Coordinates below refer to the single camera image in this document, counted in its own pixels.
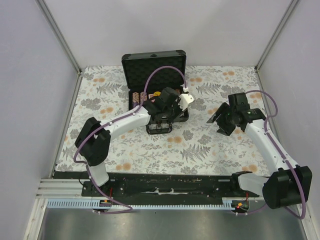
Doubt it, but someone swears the black poker set case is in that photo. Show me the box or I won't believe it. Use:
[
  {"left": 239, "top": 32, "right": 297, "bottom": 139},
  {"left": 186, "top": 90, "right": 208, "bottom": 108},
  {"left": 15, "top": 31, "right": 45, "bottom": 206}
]
[{"left": 121, "top": 49, "right": 190, "bottom": 136}]

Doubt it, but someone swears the yellow big blind button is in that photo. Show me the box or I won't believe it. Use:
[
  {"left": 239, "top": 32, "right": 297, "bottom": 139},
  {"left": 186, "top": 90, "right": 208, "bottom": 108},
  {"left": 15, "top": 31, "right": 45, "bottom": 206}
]
[{"left": 153, "top": 91, "right": 161, "bottom": 97}]

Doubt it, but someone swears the aluminium front rail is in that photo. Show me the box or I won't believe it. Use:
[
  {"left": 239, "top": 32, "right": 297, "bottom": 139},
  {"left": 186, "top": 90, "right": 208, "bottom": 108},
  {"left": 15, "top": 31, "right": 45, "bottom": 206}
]
[{"left": 36, "top": 179, "right": 83, "bottom": 199}]

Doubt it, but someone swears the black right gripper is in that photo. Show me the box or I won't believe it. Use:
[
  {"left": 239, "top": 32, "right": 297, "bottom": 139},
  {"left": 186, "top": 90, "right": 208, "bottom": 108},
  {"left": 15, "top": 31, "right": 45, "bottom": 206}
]
[{"left": 207, "top": 102, "right": 237, "bottom": 137}]

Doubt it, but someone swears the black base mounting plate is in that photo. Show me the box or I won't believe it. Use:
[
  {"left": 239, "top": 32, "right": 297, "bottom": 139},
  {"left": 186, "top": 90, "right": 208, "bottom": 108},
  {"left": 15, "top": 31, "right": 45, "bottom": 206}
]
[{"left": 53, "top": 171, "right": 260, "bottom": 200}]

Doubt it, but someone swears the aluminium frame post right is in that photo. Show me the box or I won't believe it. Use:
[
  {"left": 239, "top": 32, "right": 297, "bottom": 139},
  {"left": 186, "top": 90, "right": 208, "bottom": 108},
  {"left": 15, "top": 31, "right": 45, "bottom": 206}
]
[{"left": 254, "top": 0, "right": 300, "bottom": 73}]

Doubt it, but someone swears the floral patterned table mat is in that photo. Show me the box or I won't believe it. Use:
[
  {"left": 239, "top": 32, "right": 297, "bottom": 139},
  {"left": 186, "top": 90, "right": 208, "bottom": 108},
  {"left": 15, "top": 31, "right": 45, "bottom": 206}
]
[{"left": 55, "top": 66, "right": 269, "bottom": 176}]

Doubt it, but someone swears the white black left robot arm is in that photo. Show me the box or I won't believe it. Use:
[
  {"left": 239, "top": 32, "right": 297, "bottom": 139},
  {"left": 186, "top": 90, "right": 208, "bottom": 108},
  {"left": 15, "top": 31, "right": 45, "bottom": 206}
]
[{"left": 74, "top": 87, "right": 195, "bottom": 197}]

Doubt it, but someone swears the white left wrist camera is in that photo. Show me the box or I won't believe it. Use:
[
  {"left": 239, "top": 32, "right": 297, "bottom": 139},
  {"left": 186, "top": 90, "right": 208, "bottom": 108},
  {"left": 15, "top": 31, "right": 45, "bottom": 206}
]
[{"left": 178, "top": 93, "right": 195, "bottom": 111}]

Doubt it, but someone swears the poker chip row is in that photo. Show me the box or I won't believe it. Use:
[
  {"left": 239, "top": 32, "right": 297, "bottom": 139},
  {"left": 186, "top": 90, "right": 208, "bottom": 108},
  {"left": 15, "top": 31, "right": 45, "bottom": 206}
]
[
  {"left": 140, "top": 92, "right": 148, "bottom": 104},
  {"left": 132, "top": 92, "right": 140, "bottom": 108}
]

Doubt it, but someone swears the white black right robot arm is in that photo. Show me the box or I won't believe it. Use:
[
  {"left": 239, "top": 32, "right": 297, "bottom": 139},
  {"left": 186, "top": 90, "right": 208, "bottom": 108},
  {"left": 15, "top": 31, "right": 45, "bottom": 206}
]
[{"left": 207, "top": 92, "right": 312, "bottom": 209}]

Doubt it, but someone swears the leftmost poker chip row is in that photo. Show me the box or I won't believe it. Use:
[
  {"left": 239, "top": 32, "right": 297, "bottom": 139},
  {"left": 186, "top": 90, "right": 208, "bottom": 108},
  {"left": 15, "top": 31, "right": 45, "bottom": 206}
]
[{"left": 132, "top": 92, "right": 140, "bottom": 108}]

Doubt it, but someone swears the aluminium frame post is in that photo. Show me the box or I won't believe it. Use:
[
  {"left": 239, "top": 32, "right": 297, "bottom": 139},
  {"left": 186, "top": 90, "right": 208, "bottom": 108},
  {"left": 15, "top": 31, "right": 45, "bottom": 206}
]
[
  {"left": 254, "top": 0, "right": 300, "bottom": 73},
  {"left": 35, "top": 0, "right": 82, "bottom": 75}
]

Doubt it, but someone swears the aluminium frame post left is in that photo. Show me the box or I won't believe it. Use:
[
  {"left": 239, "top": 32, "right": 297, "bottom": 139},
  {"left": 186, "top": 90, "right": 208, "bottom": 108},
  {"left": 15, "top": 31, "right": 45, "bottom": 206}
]
[{"left": 35, "top": 0, "right": 82, "bottom": 75}]

